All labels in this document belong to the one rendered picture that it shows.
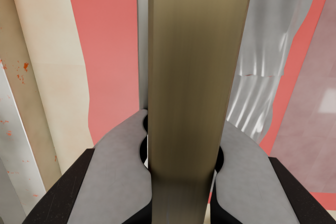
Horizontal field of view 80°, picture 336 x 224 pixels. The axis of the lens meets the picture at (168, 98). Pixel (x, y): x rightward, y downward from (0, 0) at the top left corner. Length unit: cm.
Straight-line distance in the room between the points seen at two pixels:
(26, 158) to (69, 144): 5
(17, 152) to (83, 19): 16
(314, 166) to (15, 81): 35
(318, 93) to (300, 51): 6
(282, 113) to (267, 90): 4
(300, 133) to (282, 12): 14
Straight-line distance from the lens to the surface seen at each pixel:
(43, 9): 23
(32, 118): 25
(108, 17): 20
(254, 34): 21
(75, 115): 26
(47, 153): 29
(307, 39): 24
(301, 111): 27
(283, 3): 21
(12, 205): 249
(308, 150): 31
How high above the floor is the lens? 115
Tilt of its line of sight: 63 degrees down
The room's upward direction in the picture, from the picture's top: 178 degrees counter-clockwise
